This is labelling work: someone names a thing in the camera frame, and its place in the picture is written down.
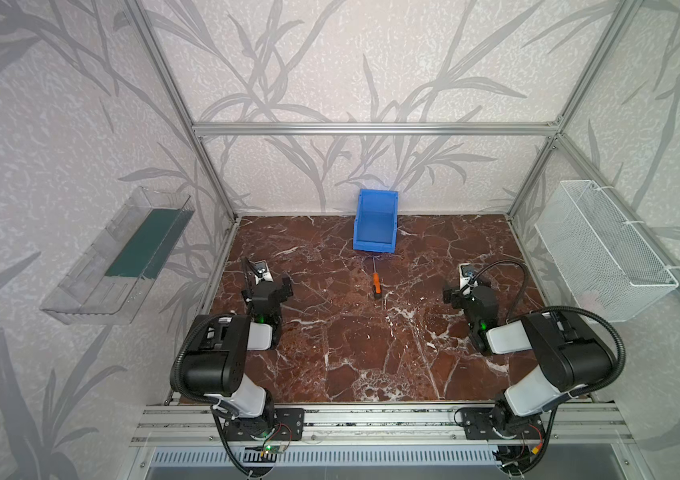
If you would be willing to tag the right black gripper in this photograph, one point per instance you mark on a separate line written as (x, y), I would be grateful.
(468, 294)

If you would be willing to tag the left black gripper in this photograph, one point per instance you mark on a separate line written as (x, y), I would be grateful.
(269, 290)

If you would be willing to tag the orange handled screwdriver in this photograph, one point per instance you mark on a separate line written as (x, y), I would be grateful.
(377, 285)

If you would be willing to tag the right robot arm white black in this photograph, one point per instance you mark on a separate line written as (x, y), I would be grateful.
(577, 352)

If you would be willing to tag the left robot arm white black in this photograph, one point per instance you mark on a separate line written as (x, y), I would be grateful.
(210, 365)

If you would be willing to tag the blue plastic bin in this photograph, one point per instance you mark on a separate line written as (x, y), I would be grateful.
(376, 221)

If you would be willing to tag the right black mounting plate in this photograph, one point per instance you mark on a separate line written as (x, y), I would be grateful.
(495, 423)

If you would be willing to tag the black mounting plate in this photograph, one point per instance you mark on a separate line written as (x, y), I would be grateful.
(283, 424)
(495, 423)

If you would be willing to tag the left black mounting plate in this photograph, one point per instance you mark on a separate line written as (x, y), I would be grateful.
(283, 424)

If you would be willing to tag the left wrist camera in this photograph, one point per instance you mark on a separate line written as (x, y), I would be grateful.
(261, 271)

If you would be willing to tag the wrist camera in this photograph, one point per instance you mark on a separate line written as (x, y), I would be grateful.
(467, 273)
(261, 271)

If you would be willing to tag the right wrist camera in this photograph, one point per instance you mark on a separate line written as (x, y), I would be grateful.
(467, 273)

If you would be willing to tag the white wire mesh basket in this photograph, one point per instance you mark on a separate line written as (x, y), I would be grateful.
(608, 266)

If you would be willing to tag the clear plastic wall tray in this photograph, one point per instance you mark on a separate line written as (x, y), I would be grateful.
(111, 280)

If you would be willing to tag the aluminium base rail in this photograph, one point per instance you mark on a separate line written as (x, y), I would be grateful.
(355, 424)

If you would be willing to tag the horizontal aluminium frame bar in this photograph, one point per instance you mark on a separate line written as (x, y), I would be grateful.
(210, 129)

